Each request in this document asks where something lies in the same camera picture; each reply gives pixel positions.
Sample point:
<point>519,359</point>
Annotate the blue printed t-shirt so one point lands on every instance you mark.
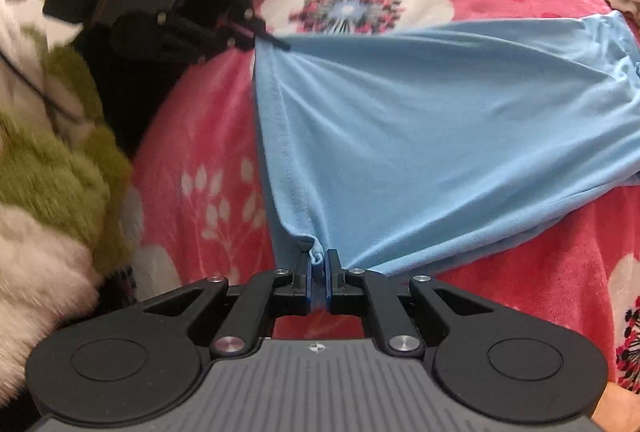
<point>425,112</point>

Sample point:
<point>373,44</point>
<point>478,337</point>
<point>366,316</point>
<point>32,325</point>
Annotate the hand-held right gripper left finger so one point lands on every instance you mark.
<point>309,272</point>

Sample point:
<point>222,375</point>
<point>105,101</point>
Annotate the person's black trousers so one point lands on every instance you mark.
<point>130,102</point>

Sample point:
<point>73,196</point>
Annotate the green white fleece robe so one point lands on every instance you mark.
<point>50,162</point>

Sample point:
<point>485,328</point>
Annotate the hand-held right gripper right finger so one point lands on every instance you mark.
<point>330,272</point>

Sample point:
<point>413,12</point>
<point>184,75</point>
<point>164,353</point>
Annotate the pink floral blanket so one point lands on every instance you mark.
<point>200,137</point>

